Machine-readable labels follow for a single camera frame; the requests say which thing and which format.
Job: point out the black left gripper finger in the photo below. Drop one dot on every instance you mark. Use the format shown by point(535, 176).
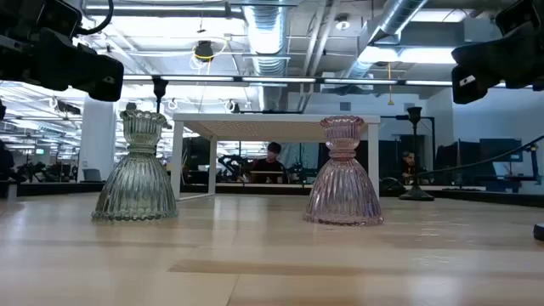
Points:
point(104, 78)

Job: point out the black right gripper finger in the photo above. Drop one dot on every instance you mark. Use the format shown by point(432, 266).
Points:
point(465, 85)

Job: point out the pink ribbed glass candle holder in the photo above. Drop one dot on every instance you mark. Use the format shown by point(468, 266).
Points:
point(342, 191)

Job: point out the black background robot arm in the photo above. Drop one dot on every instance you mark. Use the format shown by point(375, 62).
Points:
point(231, 166)
point(304, 174)

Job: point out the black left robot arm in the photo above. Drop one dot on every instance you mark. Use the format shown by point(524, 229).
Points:
point(15, 55)

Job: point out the white building column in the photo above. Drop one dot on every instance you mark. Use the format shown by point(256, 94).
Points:
point(98, 140)

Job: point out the dark computer monitor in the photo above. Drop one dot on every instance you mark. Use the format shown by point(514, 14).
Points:
point(501, 149)

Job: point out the grey office chair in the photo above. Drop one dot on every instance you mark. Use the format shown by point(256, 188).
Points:
point(91, 175)

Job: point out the person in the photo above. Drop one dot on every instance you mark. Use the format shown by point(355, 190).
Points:
point(270, 163)
point(409, 166)

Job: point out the round ceiling sensor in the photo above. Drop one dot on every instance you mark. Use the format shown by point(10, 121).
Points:
point(342, 23)

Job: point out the long linear ceiling light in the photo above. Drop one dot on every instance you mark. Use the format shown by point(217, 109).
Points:
point(276, 79)

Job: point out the white perforated metal shelf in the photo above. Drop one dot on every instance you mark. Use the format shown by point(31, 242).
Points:
point(276, 121)

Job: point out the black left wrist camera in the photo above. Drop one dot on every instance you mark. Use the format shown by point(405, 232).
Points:
point(59, 17)

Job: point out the silver ribbed ventilation duct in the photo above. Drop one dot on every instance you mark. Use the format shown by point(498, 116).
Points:
point(267, 34)
point(399, 15)

